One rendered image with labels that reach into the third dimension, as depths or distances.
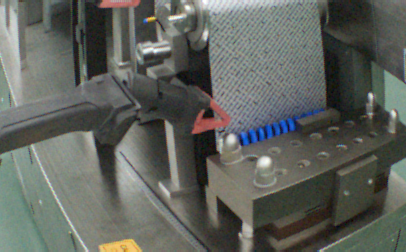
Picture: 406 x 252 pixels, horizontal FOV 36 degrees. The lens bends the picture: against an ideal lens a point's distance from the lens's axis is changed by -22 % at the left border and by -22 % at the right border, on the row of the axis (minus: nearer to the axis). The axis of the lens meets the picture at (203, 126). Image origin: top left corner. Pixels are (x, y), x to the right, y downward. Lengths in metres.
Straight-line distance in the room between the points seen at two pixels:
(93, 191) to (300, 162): 0.43
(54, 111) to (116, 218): 0.40
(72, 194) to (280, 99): 0.45
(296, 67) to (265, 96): 0.08
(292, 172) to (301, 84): 0.21
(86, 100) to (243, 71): 0.32
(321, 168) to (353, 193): 0.10
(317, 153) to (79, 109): 0.42
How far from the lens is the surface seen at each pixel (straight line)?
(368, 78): 1.66
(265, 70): 1.29
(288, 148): 1.26
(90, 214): 1.36
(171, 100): 1.20
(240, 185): 1.16
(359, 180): 1.23
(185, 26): 1.23
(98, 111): 1.07
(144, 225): 1.32
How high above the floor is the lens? 1.63
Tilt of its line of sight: 26 degrees down
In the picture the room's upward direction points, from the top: 5 degrees counter-clockwise
